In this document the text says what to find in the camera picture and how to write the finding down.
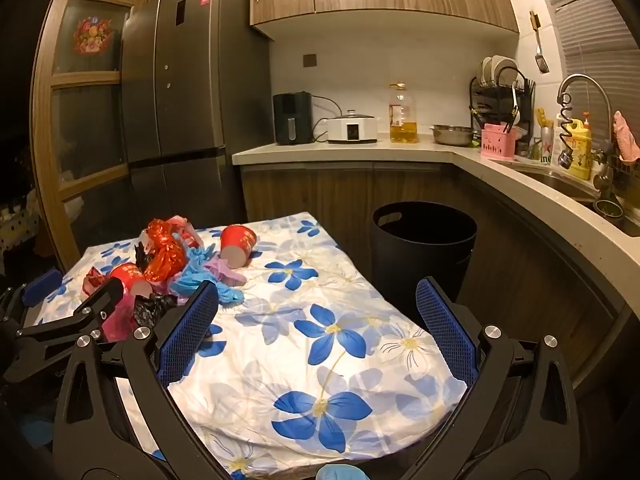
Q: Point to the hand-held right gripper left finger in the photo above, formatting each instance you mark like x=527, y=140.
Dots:
x=190, y=330

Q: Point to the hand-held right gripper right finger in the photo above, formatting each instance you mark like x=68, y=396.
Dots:
x=445, y=330

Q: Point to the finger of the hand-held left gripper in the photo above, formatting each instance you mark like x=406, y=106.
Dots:
x=95, y=302
x=42, y=285

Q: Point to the red wrapper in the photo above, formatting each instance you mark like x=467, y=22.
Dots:
x=93, y=280

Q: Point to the pink plastic bag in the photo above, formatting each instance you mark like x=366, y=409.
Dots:
x=117, y=325

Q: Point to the red paper cup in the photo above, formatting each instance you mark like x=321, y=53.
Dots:
x=239, y=245
x=125, y=276

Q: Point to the black plastic bag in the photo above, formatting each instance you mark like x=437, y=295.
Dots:
x=150, y=307

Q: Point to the blue disposable glove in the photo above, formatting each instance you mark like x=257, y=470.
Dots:
x=192, y=280

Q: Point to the purple plastic bag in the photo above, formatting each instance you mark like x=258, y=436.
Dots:
x=222, y=269

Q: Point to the black trash bin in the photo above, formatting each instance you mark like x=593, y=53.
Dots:
x=420, y=260

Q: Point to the red plastic bag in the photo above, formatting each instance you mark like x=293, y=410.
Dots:
x=162, y=255

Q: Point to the person's right hand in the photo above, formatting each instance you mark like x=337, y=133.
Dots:
x=340, y=474

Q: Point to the dining table with dotted cloth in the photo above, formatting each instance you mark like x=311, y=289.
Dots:
x=12, y=232

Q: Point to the blue floral blanket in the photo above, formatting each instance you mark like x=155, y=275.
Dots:
x=300, y=360

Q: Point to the steel kitchen sink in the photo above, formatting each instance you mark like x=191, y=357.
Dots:
x=560, y=182

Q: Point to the pink utensil holder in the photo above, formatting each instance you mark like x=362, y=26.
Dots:
x=497, y=145

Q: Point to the steel basin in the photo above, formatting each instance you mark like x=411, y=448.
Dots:
x=452, y=135

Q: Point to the sink strainer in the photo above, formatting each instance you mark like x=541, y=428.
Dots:
x=607, y=208

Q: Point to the green and white can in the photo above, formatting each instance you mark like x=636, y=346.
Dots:
x=546, y=150

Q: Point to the wooden framed glass door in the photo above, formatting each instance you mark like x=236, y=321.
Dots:
x=85, y=77

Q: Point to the cooking oil bottle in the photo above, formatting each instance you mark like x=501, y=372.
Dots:
x=403, y=120

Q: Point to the grey refrigerator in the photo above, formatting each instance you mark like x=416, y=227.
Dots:
x=200, y=110

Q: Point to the white electric cooker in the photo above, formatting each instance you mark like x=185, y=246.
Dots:
x=352, y=130

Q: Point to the yellow detergent bottle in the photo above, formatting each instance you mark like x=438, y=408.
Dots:
x=580, y=155

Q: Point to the white ladle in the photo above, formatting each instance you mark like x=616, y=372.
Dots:
x=516, y=115

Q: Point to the black air fryer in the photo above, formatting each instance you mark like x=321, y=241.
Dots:
x=292, y=120

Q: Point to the black dish rack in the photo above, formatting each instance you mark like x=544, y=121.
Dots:
x=492, y=97

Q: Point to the flower door decal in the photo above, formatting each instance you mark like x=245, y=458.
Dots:
x=93, y=35

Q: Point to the white plate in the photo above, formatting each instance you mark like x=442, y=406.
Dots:
x=486, y=70
x=504, y=67

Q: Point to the pink dish cloth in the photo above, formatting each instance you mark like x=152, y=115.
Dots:
x=625, y=135

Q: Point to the hanging slotted spatula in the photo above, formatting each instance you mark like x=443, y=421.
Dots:
x=541, y=62

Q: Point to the steel kitchen faucet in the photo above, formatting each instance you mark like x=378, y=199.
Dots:
x=582, y=79

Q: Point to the window blinds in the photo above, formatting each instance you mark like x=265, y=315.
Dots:
x=590, y=25

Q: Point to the dark wall socket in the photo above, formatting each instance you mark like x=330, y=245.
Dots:
x=310, y=60

